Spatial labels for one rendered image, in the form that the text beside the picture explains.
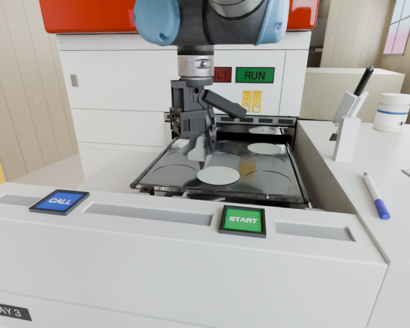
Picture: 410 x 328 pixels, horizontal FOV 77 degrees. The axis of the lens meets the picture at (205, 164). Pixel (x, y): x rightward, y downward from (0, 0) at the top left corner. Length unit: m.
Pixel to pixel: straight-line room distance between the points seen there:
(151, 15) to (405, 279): 0.45
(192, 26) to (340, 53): 6.96
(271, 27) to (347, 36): 6.97
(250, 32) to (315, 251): 0.29
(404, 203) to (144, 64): 0.78
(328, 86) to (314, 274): 4.68
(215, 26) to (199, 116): 0.20
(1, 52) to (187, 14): 2.79
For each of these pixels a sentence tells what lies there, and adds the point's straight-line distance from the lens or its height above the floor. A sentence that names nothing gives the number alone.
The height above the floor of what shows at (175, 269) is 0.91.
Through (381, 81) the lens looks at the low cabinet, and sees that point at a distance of 5.02.
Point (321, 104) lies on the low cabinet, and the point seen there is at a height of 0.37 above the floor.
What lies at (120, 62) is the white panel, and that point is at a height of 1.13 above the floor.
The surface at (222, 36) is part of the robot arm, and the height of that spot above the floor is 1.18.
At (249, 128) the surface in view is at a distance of 0.87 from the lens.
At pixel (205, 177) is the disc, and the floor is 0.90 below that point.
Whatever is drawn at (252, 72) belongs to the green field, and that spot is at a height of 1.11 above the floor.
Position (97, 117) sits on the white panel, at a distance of 1.04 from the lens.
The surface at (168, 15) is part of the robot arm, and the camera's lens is 0.42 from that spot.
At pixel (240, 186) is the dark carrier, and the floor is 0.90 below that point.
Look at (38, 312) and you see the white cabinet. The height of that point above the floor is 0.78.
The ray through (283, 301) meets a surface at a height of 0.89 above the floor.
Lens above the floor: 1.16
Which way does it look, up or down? 23 degrees down
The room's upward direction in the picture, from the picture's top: straight up
